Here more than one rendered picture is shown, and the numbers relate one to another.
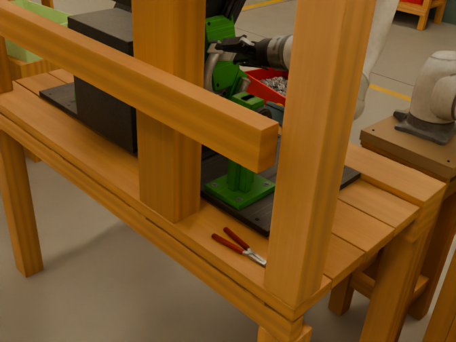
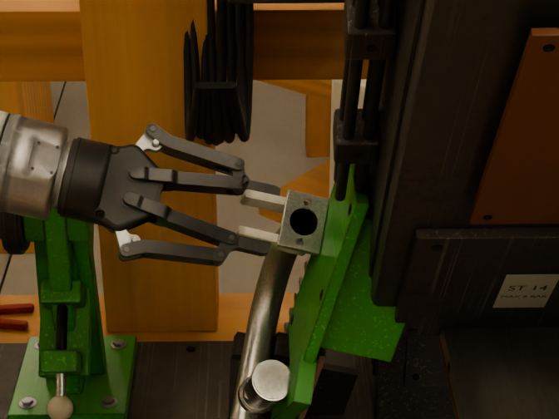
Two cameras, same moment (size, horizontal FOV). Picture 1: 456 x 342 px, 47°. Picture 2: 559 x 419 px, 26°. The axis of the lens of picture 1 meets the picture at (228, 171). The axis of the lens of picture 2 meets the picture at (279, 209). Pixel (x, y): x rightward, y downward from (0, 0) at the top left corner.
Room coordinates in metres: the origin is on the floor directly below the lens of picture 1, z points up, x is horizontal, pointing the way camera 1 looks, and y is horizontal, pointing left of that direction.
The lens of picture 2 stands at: (2.17, -0.64, 1.76)
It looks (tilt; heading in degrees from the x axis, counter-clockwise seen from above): 29 degrees down; 136
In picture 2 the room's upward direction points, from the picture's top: straight up
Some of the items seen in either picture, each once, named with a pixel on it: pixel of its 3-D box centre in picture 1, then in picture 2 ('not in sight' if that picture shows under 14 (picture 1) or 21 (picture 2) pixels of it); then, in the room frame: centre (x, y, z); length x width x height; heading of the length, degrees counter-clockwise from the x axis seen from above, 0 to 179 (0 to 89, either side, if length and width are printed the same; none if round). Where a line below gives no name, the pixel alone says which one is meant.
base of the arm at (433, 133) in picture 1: (424, 120); not in sight; (1.68, -0.67, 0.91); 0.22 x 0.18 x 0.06; 51
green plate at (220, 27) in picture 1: (215, 49); (359, 269); (1.54, 0.06, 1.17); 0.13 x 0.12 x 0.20; 47
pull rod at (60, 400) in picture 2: not in sight; (61, 389); (1.26, -0.10, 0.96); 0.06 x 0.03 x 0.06; 137
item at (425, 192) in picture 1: (239, 123); not in sight; (1.75, -0.03, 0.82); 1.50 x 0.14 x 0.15; 47
